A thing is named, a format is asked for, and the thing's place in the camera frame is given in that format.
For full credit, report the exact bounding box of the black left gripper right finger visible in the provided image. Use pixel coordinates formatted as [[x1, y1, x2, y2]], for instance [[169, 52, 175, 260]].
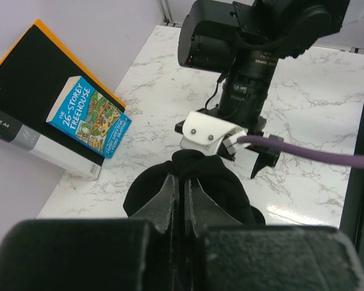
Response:
[[184, 179, 241, 238]]

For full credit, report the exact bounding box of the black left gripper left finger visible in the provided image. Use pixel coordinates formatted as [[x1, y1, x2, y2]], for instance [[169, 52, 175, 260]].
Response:
[[130, 174, 180, 233]]

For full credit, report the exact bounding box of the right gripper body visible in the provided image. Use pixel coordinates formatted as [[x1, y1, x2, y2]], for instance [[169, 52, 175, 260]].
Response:
[[175, 119, 281, 178]]

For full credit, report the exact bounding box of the black t-shirt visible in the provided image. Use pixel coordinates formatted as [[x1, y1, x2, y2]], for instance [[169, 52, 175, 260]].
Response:
[[123, 150, 266, 226]]

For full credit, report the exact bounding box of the blue paperback book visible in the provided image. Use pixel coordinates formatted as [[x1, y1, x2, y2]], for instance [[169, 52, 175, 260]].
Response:
[[46, 76, 132, 158]]

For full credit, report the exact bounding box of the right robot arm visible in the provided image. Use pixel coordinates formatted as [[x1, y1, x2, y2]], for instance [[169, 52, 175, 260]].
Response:
[[175, 1, 349, 160]]

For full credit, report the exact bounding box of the black and orange file folder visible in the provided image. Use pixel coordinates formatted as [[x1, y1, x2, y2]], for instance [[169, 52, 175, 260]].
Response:
[[0, 20, 126, 180]]

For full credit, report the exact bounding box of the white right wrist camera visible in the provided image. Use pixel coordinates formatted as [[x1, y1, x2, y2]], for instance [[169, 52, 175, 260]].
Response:
[[180, 112, 248, 156]]

